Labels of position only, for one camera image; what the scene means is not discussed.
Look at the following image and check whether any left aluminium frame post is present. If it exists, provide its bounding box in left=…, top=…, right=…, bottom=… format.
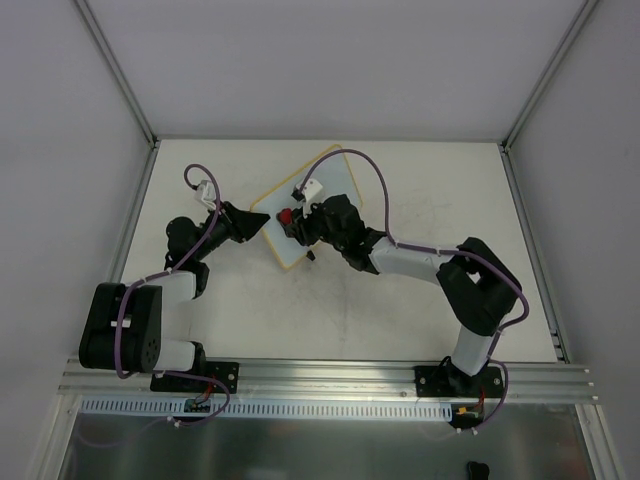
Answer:
left=72, top=0, right=158, bottom=148

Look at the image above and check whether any black object at bottom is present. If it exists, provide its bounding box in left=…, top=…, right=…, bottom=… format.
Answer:
left=466, top=461, right=490, bottom=480

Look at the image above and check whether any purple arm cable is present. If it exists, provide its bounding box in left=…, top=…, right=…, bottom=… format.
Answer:
left=302, top=147, right=531, bottom=441
left=74, top=163, right=231, bottom=446

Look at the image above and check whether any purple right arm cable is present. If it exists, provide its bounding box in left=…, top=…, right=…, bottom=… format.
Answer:
left=302, top=147, right=531, bottom=441

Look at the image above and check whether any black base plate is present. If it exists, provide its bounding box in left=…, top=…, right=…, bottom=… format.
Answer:
left=413, top=364, right=505, bottom=399
left=150, top=361, right=240, bottom=395

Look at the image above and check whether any red bone-shaped eraser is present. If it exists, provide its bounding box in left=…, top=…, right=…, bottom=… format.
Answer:
left=277, top=208, right=293, bottom=226

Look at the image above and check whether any aluminium frame post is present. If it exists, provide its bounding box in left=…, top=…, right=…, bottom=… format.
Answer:
left=72, top=0, right=158, bottom=148
left=501, top=0, right=600, bottom=152

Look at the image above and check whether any white slotted cable duct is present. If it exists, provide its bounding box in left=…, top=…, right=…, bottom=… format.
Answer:
left=79, top=396, right=453, bottom=423

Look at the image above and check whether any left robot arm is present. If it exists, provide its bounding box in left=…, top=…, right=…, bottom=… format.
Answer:
left=78, top=201, right=270, bottom=390

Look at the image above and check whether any aluminium mounting rail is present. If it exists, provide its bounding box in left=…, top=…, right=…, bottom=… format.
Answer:
left=57, top=358, right=600, bottom=404

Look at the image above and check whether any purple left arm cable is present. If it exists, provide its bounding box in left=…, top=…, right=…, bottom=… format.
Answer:
left=74, top=163, right=231, bottom=446

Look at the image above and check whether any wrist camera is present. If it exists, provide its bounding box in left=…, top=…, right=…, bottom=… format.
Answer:
left=194, top=180, right=217, bottom=211
left=296, top=178, right=325, bottom=205

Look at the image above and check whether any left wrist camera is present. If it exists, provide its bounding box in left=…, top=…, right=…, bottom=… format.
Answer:
left=194, top=180, right=217, bottom=211

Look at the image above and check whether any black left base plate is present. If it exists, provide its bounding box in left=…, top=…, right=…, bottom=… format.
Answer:
left=150, top=361, right=240, bottom=395

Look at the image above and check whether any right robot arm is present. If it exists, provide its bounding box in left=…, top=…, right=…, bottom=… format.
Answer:
left=276, top=194, right=530, bottom=396

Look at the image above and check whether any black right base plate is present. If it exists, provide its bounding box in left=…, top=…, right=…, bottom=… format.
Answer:
left=413, top=364, right=505, bottom=399

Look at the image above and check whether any right aluminium frame post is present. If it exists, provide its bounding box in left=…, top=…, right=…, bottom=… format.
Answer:
left=501, top=0, right=600, bottom=152

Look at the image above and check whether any yellow framed whiteboard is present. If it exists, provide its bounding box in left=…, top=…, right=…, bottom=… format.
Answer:
left=250, top=144, right=363, bottom=270

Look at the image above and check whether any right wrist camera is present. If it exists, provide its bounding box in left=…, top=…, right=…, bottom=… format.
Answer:
left=296, top=178, right=325, bottom=205

